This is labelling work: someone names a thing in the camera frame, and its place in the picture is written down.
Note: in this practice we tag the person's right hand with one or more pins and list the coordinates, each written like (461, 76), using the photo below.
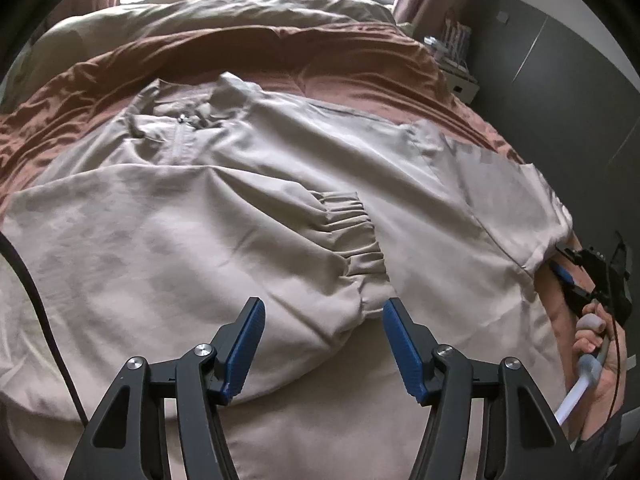
(602, 360)

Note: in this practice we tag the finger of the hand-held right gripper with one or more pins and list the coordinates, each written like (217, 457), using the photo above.
(569, 251)
(564, 274)

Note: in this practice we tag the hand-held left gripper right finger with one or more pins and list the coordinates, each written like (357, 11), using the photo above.
(402, 342)

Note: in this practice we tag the person's right forearm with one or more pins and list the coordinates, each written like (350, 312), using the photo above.
(605, 452)

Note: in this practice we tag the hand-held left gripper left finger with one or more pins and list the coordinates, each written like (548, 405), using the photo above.
(245, 340)

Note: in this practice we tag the brown bed sheet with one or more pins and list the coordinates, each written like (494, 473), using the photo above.
(350, 60)

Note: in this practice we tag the wall switch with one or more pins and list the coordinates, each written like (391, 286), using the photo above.
(503, 17)

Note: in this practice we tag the white bedside shelf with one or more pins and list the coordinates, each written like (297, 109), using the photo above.
(457, 70)

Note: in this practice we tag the beige zip jacket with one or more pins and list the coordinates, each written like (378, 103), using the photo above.
(150, 235)

